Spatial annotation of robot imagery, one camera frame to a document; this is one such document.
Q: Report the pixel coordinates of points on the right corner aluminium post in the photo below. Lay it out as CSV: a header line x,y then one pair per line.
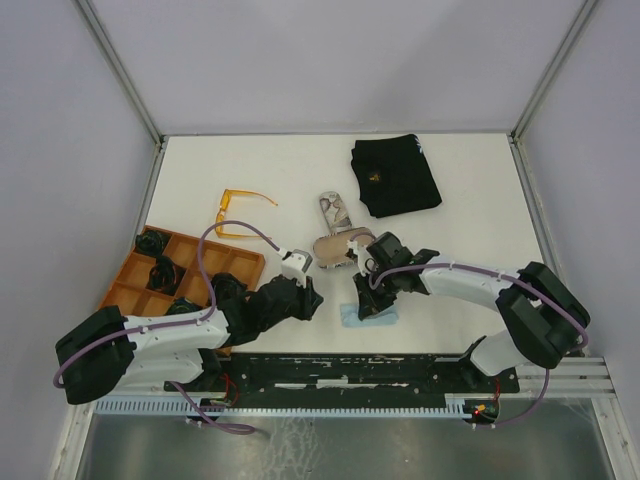
x,y
567,45

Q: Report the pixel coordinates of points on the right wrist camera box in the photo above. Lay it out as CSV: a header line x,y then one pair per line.
x,y
353,250

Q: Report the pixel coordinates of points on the flag print glasses case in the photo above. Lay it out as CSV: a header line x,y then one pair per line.
x,y
331,251

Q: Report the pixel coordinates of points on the corner aluminium post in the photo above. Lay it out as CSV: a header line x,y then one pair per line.
x,y
98,31
567,45

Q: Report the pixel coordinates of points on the black sunglasses in tray corner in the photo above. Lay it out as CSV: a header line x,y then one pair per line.
x,y
151,242

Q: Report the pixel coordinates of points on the orange sunglasses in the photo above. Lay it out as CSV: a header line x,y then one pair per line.
x,y
225,201

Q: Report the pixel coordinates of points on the left corner aluminium post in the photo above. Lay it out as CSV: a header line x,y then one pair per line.
x,y
98,31

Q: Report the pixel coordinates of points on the black sunglasses in tray middle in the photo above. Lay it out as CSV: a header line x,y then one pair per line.
x,y
165,276

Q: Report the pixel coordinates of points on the orange compartment tray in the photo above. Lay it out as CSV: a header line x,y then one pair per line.
x,y
129,290

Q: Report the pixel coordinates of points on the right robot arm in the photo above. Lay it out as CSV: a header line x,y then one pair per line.
x,y
543,320

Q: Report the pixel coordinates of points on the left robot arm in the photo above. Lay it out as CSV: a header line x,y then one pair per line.
x,y
109,351

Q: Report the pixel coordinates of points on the aluminium frame rail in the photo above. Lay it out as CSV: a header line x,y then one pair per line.
x,y
573,374

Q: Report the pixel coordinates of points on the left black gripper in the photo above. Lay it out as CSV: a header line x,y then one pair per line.
x,y
310,300

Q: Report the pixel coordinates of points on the map print glasses case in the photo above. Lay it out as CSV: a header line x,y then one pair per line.
x,y
335,212

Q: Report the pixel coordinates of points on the black folded cloth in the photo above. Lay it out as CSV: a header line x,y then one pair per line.
x,y
394,176

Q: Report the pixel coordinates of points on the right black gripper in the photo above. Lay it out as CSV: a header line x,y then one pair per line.
x,y
368,303

